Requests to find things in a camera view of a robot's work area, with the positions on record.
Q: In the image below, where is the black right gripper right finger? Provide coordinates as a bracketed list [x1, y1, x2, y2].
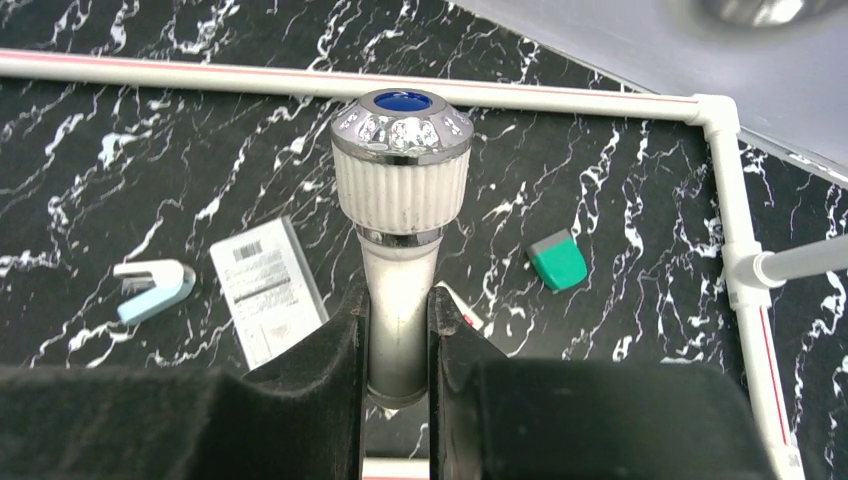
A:
[427, 287, 776, 479]

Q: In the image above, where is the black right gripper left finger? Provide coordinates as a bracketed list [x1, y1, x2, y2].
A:
[1, 283, 370, 479]

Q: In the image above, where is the white PVC pipe frame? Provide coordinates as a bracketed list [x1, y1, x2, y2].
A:
[1, 49, 847, 479]

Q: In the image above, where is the green small box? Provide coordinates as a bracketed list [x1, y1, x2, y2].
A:
[527, 230, 588, 292]

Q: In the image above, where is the light blue white stapler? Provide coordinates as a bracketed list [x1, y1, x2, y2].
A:
[112, 259, 196, 326]

